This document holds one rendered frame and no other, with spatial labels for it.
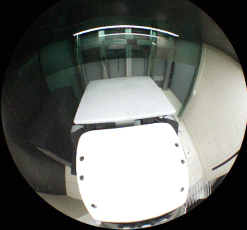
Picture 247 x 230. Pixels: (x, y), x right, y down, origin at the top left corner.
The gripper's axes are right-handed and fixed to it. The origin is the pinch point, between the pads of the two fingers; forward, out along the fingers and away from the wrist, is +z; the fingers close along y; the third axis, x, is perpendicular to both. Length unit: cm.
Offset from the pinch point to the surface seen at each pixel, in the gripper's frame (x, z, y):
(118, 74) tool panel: -19, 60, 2
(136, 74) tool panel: -20, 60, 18
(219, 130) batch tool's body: -12.6, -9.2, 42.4
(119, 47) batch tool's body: 7.0, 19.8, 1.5
